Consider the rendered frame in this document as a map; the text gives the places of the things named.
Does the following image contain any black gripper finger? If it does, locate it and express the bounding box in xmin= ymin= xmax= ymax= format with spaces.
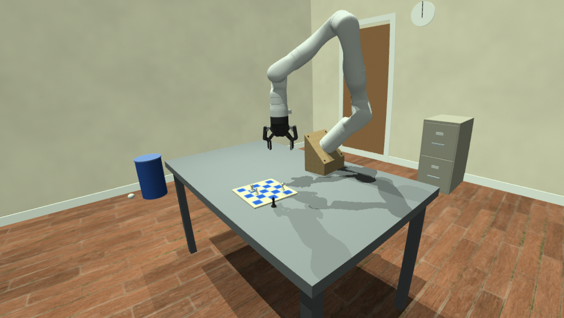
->
xmin=263 ymin=125 xmax=277 ymax=150
xmin=281 ymin=125 xmax=298 ymax=150

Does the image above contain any blue and cream chessboard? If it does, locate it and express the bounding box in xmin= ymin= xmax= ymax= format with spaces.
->
xmin=232 ymin=179 xmax=298 ymax=209

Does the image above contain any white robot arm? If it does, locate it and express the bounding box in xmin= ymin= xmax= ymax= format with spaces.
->
xmin=267 ymin=10 xmax=373 ymax=153

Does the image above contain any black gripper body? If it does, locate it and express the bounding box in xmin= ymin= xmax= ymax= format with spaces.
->
xmin=270 ymin=116 xmax=290 ymax=137

